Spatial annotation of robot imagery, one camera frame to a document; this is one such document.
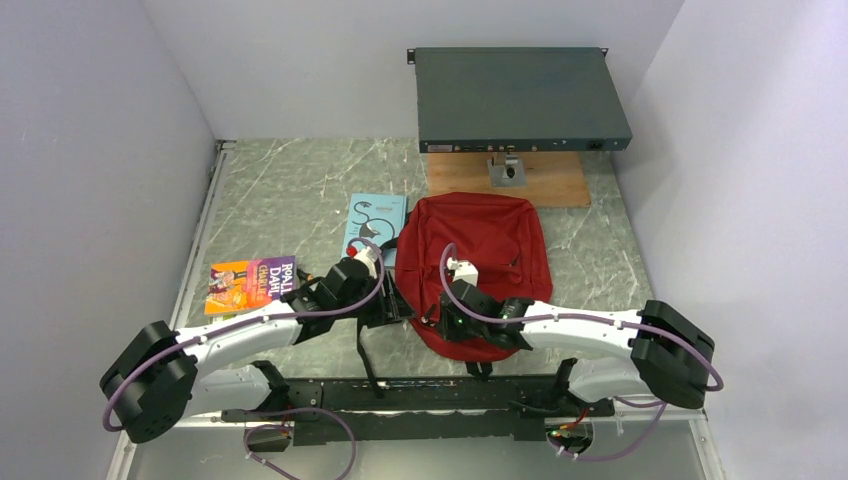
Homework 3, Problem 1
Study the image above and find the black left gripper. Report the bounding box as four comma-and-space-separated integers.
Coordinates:
334, 269, 416, 328

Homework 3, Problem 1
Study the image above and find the light blue cat notebook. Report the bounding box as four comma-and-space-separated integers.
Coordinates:
341, 193, 407, 268

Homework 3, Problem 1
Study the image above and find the red fabric backpack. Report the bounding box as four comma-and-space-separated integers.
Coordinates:
385, 192, 553, 379

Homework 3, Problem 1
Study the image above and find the Roald Dahl Charlie book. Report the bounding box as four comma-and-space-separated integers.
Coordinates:
204, 256, 298, 316

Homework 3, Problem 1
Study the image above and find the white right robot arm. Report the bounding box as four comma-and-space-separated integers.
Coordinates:
436, 281, 723, 415

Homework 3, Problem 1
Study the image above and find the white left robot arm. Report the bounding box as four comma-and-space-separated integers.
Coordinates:
99, 254, 415, 444

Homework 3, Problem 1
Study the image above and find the wooden board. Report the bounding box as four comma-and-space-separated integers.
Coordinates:
426, 152, 591, 208

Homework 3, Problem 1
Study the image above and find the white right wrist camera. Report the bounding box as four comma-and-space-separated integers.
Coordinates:
445, 258, 479, 286

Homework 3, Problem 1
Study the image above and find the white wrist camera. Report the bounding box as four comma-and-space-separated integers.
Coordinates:
445, 258, 479, 286
344, 239, 382, 278

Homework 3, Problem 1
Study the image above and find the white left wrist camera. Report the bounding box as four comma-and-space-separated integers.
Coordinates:
344, 239, 382, 278

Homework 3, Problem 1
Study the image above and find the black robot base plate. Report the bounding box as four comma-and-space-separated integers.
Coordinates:
220, 376, 598, 446

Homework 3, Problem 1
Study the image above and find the grey metal camera mount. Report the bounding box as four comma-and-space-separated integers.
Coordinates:
487, 152, 527, 188

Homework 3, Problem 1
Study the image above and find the dark rack-mount network switch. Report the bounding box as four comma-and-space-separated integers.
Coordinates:
407, 47, 633, 153

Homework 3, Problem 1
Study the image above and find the aluminium rail frame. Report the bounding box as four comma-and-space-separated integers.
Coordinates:
105, 139, 723, 480

